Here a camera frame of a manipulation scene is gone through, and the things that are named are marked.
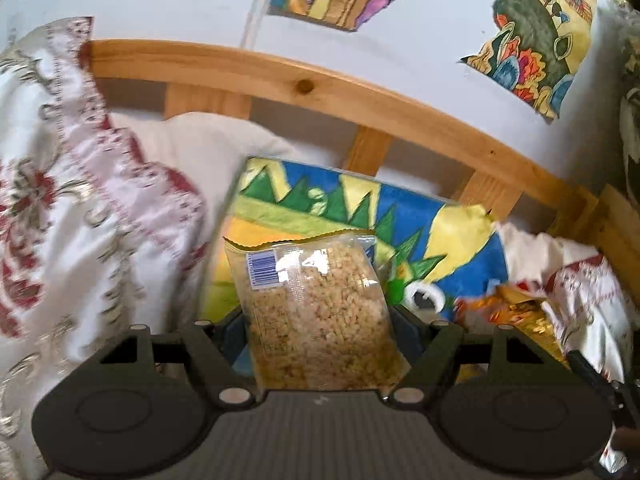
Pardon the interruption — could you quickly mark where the clear puffed rice cake packet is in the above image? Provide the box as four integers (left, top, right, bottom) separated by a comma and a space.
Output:
223, 230, 414, 392

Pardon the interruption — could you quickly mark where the camouflage cloth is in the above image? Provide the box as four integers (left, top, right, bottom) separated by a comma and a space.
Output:
616, 0, 640, 202

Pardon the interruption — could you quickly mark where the white wall pipe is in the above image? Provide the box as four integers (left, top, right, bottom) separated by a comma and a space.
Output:
240, 0, 282, 52

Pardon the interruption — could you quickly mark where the floral bed blanket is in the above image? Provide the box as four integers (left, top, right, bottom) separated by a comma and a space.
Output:
492, 221, 640, 480

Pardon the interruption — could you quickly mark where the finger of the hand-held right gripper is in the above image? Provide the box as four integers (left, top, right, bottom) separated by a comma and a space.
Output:
566, 350, 640, 477

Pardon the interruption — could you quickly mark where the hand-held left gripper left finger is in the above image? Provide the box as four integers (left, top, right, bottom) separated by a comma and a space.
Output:
94, 307, 257, 407

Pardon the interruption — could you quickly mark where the wooden bed headboard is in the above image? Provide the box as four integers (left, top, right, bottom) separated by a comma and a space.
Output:
80, 39, 640, 283

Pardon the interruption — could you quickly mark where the green and orange wall poster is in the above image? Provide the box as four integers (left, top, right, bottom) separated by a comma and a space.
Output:
460, 0, 602, 122

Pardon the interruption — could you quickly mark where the gold foil snack packet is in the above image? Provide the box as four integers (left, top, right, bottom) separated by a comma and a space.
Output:
452, 284, 572, 372

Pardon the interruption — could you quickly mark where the floral satin pillow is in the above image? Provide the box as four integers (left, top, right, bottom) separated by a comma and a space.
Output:
0, 16, 211, 480

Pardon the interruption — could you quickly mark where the plain white pillow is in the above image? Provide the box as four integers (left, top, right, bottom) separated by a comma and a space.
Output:
107, 111, 302, 291

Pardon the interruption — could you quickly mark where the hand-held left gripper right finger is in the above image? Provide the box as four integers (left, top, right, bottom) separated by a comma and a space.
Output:
392, 305, 547, 407

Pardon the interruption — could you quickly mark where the grey tray with colourful lining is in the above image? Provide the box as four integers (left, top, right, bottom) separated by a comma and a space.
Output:
200, 156, 512, 376

